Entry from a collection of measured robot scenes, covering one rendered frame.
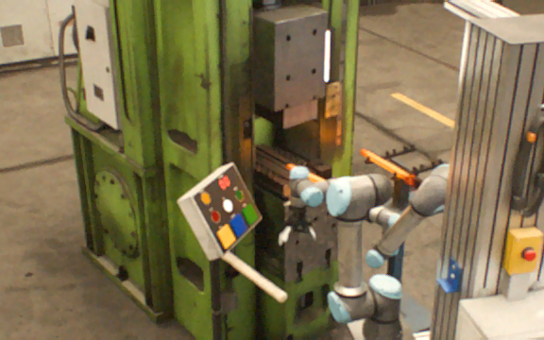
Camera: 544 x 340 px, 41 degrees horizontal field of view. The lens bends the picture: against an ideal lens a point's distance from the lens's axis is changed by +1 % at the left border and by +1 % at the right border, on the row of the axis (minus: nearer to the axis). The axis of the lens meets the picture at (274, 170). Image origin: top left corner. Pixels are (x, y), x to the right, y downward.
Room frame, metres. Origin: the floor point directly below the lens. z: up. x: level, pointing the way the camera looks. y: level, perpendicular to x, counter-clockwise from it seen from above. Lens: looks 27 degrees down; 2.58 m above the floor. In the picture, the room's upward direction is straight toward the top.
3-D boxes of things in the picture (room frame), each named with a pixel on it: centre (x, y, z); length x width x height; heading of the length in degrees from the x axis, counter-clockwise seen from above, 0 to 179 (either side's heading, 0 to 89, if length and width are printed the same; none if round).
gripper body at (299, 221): (2.58, -0.10, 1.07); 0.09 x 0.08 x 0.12; 13
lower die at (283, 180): (3.26, 0.01, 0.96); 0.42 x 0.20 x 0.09; 39
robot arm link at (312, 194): (2.50, -0.15, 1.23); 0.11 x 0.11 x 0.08; 21
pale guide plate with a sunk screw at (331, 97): (3.40, -0.28, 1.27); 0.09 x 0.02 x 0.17; 129
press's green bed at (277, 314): (3.30, -0.02, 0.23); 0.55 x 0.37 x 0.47; 39
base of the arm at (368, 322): (2.17, -0.40, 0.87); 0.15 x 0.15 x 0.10
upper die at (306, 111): (3.26, 0.01, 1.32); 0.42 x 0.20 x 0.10; 39
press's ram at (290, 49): (3.29, -0.02, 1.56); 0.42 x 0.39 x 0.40; 39
